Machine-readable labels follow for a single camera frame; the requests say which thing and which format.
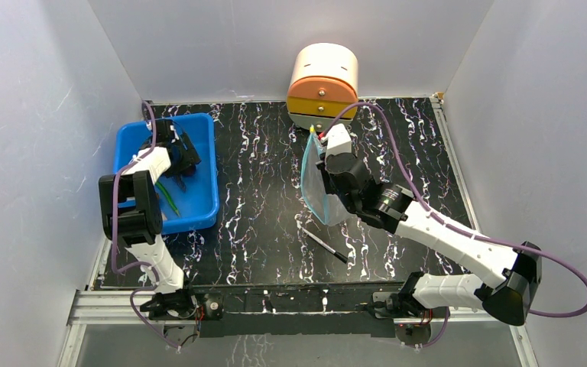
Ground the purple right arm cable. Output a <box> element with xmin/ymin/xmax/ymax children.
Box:
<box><xmin>323</xmin><ymin>102</ymin><xmax>587</xmax><ymax>319</ymax></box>

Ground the aluminium frame rail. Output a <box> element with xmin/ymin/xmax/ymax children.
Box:
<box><xmin>65</xmin><ymin>288</ymin><xmax>527</xmax><ymax>336</ymax></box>

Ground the black and white pen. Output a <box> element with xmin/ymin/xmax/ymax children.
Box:
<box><xmin>299</xmin><ymin>226</ymin><xmax>348</xmax><ymax>265</ymax></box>

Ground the clear zip top bag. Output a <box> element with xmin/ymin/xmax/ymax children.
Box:
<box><xmin>300</xmin><ymin>126</ymin><xmax>355</xmax><ymax>226</ymax></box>

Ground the pastel mini drawer cabinet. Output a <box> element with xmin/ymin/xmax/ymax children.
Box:
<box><xmin>286</xmin><ymin>43</ymin><xmax>358</xmax><ymax>132</ymax></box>

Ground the green chili pepper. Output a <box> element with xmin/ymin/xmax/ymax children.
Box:
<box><xmin>155</xmin><ymin>181</ymin><xmax>180</xmax><ymax>217</ymax></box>

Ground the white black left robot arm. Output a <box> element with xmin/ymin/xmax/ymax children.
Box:
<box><xmin>99</xmin><ymin>119</ymin><xmax>201</xmax><ymax>319</ymax></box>

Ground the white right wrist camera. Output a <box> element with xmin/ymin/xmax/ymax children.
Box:
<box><xmin>320</xmin><ymin>123</ymin><xmax>352</xmax><ymax>157</ymax></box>

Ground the blue plastic bin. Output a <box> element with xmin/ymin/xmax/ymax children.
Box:
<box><xmin>113</xmin><ymin>113</ymin><xmax>219</xmax><ymax>235</ymax></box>

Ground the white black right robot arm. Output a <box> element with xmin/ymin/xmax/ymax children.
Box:
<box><xmin>314</xmin><ymin>153</ymin><xmax>542</xmax><ymax>326</ymax></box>

